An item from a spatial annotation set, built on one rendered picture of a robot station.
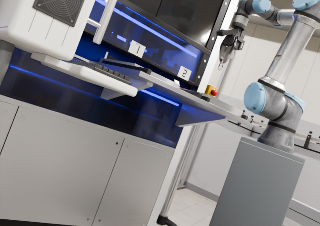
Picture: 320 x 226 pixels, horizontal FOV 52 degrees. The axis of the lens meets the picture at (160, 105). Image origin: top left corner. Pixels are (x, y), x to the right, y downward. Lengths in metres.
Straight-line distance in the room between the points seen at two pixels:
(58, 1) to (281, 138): 0.97
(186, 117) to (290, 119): 0.63
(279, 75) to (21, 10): 0.94
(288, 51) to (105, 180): 1.06
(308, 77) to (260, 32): 0.83
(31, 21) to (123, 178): 1.10
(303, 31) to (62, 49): 0.89
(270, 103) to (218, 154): 2.98
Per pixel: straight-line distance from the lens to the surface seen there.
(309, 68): 4.39
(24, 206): 1.66
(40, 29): 0.93
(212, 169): 4.31
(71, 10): 0.95
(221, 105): 1.56
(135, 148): 1.79
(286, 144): 1.45
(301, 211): 2.33
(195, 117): 1.80
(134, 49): 1.68
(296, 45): 1.38
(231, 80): 4.41
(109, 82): 1.00
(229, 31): 1.74
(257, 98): 1.33
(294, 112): 1.45
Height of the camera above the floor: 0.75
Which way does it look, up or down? 2 degrees up
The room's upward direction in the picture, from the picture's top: 21 degrees clockwise
